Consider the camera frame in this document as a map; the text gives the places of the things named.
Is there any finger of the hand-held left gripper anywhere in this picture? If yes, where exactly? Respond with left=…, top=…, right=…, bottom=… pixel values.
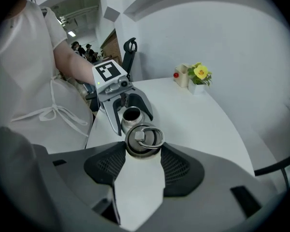
left=100, top=98, right=123, bottom=136
left=129, top=88, right=154, bottom=120

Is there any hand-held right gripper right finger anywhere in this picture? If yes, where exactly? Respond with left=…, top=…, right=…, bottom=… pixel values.
left=137, top=143, right=285, bottom=232

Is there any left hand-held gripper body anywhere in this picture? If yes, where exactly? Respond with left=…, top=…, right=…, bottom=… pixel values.
left=91, top=59, right=136, bottom=103

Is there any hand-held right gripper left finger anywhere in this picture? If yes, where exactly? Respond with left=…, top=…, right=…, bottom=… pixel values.
left=48, top=141, right=127, bottom=232

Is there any metal bottle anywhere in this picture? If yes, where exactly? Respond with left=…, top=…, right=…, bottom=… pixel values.
left=121, top=106, right=146, bottom=135

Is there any metal bottle lid with ring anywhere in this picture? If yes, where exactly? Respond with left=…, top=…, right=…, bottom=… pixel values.
left=124, top=122, right=165, bottom=158

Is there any person's left forearm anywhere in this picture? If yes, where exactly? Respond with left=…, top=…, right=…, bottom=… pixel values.
left=53, top=43, right=98, bottom=86

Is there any black office chair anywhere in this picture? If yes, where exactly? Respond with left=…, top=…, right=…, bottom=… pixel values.
left=121, top=37, right=138, bottom=82

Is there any beige box with red ball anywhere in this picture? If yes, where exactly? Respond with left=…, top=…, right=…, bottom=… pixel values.
left=173, top=63, right=192, bottom=88

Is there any yellow flower in white pot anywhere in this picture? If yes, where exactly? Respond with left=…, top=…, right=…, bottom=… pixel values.
left=187, top=62, right=213, bottom=96

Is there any person's white dress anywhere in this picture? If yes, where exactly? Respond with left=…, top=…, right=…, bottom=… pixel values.
left=0, top=0, right=94, bottom=154

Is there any black cable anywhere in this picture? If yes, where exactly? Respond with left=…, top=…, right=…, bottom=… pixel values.
left=253, top=152, right=290, bottom=190

